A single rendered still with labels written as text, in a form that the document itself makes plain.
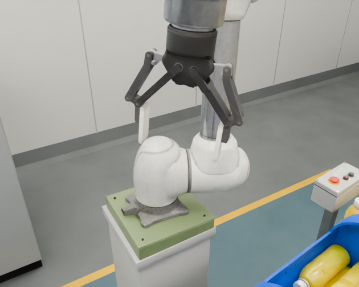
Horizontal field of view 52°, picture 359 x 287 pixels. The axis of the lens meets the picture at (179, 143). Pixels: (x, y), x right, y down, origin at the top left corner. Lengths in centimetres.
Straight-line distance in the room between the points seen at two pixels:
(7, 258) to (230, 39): 191
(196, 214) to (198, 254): 17
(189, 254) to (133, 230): 25
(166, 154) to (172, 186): 12
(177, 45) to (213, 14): 7
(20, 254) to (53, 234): 42
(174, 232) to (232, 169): 29
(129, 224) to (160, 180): 20
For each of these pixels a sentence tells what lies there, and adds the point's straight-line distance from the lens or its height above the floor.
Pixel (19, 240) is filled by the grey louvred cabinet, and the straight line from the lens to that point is 244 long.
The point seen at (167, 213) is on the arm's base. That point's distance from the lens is 130.
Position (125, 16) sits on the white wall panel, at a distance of 340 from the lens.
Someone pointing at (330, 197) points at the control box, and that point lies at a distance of 149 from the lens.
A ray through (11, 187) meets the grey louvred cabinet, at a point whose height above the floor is 70.
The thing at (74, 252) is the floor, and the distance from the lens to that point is 270.
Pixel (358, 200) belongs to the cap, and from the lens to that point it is 144.
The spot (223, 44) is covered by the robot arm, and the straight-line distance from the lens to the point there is 110.
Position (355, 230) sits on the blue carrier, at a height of 114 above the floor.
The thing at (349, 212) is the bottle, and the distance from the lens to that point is 146.
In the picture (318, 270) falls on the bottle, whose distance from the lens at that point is 118.
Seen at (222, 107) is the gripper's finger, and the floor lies 170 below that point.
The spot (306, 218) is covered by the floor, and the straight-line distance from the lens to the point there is 299.
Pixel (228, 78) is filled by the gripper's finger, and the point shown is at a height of 175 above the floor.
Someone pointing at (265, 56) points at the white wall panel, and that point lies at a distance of 450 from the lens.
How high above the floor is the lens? 196
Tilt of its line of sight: 32 degrees down
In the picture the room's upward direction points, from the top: straight up
